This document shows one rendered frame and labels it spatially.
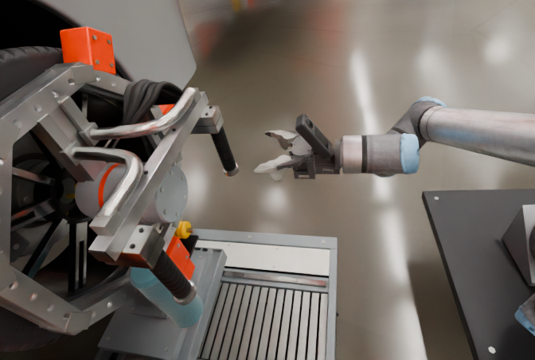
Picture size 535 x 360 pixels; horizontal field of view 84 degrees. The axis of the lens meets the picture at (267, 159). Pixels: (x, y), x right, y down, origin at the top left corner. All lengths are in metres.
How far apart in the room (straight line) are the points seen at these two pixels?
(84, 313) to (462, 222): 1.18
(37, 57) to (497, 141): 0.88
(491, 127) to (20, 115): 0.80
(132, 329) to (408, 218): 1.29
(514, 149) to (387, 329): 0.93
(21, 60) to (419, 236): 1.53
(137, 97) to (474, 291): 1.09
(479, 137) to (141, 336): 1.19
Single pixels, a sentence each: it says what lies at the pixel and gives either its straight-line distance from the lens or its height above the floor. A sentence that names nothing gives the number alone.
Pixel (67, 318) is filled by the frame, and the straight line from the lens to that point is 0.75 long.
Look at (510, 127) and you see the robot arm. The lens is 0.64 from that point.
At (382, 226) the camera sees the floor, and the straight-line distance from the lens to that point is 1.59.
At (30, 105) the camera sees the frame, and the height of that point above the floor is 1.11.
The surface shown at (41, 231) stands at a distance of 0.99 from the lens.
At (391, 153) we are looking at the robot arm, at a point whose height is 0.84.
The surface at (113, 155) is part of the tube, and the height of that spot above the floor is 1.01.
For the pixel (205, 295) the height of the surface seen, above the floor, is 0.15.
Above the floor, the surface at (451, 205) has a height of 0.30.
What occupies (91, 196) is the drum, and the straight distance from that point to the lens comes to 0.73.
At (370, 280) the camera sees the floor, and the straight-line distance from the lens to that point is 1.45.
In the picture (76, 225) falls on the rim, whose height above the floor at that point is 0.80.
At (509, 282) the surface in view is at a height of 0.30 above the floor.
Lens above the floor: 1.31
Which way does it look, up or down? 42 degrees down
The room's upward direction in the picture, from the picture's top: 14 degrees counter-clockwise
